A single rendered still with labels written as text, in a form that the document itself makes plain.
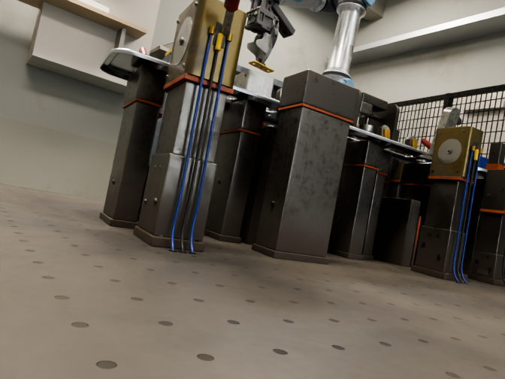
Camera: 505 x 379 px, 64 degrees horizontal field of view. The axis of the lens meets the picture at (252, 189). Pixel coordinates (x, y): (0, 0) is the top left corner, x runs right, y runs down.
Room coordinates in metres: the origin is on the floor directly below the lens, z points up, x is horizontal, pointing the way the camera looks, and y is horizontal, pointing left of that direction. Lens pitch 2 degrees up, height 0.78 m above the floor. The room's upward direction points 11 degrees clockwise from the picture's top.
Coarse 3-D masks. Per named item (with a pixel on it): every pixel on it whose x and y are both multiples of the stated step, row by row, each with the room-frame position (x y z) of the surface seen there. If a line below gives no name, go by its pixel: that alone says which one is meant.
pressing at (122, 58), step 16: (112, 64) 0.78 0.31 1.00; (128, 64) 0.76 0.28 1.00; (144, 64) 0.74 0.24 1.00; (160, 64) 0.72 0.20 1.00; (240, 96) 0.84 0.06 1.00; (256, 96) 0.78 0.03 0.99; (272, 112) 0.92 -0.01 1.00; (352, 128) 0.90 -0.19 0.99; (384, 144) 1.04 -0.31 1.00; (400, 144) 0.97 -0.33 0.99; (400, 160) 1.17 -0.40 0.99; (416, 160) 1.16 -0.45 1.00; (480, 176) 1.24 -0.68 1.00
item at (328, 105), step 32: (288, 96) 0.74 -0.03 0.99; (320, 96) 0.71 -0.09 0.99; (352, 96) 0.74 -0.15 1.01; (288, 128) 0.72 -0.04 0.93; (320, 128) 0.72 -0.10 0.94; (288, 160) 0.71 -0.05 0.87; (320, 160) 0.72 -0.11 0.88; (288, 192) 0.70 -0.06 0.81; (320, 192) 0.73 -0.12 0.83; (288, 224) 0.70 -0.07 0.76; (320, 224) 0.74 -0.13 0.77; (288, 256) 0.70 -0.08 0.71; (320, 256) 0.75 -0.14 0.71
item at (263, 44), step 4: (264, 36) 1.23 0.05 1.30; (268, 36) 1.24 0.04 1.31; (256, 40) 1.22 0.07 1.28; (260, 40) 1.22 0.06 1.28; (264, 40) 1.23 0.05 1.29; (268, 40) 1.24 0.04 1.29; (256, 44) 1.22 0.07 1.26; (260, 44) 1.22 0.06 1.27; (264, 44) 1.23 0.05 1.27; (268, 44) 1.24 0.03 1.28; (260, 48) 1.23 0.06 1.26; (264, 48) 1.23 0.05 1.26; (268, 48) 1.24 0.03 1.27; (272, 48) 1.24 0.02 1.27; (264, 52) 1.24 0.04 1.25; (268, 52) 1.24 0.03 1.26; (264, 56) 1.25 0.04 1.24; (264, 60) 1.25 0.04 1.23
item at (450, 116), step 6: (450, 108) 0.96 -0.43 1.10; (456, 108) 0.96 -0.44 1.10; (444, 114) 0.97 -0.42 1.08; (450, 114) 0.96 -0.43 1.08; (456, 114) 0.97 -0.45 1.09; (444, 120) 0.97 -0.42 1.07; (450, 120) 0.96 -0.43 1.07; (456, 120) 0.97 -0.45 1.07; (438, 126) 0.98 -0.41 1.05; (444, 126) 0.96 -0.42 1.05; (450, 126) 0.97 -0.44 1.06; (432, 144) 0.98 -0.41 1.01; (432, 150) 0.98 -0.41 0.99
